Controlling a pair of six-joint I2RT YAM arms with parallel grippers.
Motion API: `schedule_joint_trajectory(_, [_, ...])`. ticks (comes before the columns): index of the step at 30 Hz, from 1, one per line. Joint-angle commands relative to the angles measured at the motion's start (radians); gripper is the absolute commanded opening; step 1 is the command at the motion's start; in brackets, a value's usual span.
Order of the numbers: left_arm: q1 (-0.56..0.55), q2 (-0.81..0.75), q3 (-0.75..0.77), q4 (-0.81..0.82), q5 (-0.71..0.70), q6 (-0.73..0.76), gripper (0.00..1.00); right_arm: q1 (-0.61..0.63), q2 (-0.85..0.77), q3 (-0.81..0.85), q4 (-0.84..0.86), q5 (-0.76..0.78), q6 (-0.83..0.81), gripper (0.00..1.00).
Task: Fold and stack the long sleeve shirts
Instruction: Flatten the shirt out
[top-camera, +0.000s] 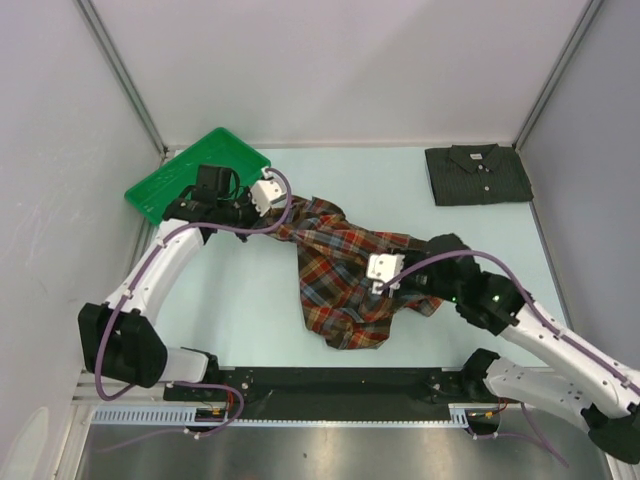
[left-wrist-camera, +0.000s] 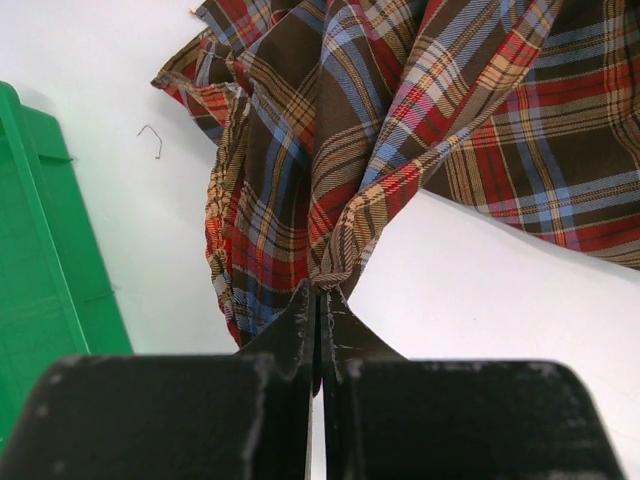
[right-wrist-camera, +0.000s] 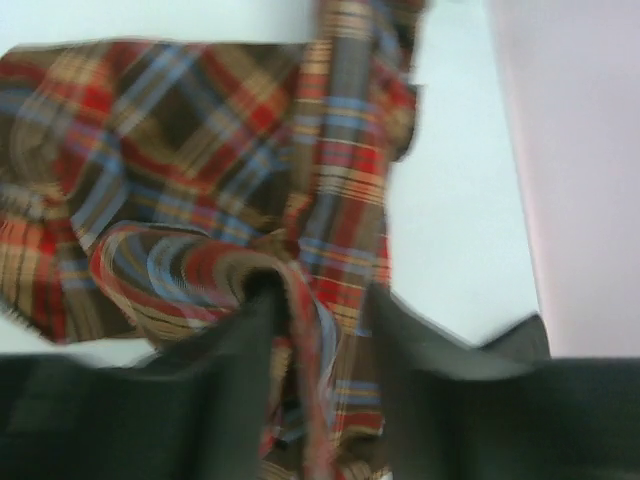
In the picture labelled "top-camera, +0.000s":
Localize red plaid long sleeve shirt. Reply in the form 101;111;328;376
271;196;443;350

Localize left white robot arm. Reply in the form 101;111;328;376
78;165;292;401

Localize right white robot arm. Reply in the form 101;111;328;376
387;234;639;465

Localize green plastic tray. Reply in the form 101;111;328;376
124;127;271;225

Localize folded dark striped shirt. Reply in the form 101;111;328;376
425;144;534;207

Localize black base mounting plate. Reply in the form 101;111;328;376
163;365;501;434

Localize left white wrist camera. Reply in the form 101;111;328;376
249;167;288;217

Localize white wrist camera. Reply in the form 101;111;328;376
249;167;288;217
366;253;405;295

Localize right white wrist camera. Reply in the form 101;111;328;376
366;253;405;295

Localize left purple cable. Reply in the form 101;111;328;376
94;167;293;453

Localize white slotted cable duct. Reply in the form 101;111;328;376
91;404;498;431

